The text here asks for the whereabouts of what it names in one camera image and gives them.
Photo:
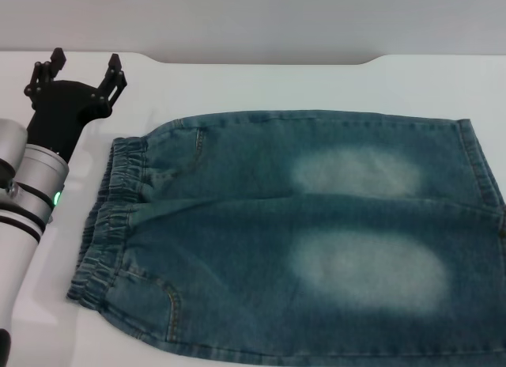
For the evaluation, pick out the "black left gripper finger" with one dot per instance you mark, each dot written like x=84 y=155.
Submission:
x=49 y=68
x=114 y=80

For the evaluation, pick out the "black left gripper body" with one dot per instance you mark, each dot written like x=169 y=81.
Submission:
x=59 y=106

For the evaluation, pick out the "blue denim shorts with print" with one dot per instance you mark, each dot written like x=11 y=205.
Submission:
x=245 y=240

